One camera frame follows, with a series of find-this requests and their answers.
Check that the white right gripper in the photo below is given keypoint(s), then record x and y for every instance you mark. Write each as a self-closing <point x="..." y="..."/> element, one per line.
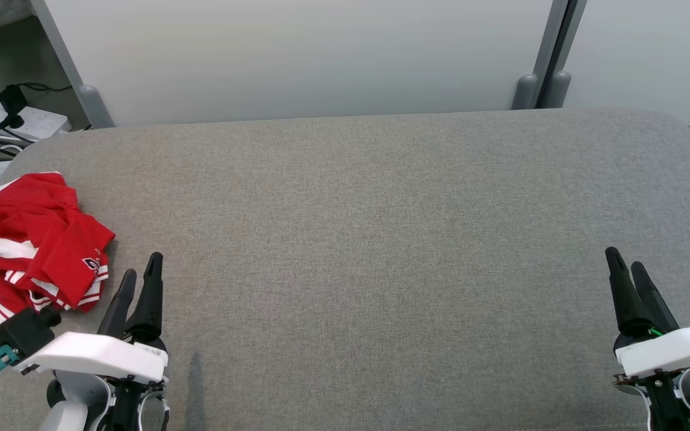
<point x="680" y="350"/>

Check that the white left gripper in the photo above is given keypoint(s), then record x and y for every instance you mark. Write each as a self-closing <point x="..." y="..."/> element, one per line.
<point x="99" y="356"/>

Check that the white power strip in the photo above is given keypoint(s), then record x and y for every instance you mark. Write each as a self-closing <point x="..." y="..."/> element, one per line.
<point x="42" y="123"/>

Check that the black power adapter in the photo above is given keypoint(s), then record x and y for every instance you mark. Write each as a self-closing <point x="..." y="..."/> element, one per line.
<point x="12" y="99"/>

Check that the narrow white partition panel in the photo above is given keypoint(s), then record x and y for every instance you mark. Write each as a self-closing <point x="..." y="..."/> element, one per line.
<point x="650" y="54"/>

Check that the wide white partition panel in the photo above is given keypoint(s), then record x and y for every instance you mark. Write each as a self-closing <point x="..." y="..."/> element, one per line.
<point x="297" y="60"/>

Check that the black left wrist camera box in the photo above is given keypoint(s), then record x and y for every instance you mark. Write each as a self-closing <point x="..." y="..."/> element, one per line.
<point x="21" y="332"/>

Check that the light grey partition post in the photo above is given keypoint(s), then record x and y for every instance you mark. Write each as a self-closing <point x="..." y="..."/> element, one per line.
<point x="524" y="93"/>
<point x="96" y="108"/>

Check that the dark grey partition post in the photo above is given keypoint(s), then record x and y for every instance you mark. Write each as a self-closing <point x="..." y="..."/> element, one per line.
<point x="557" y="90"/>

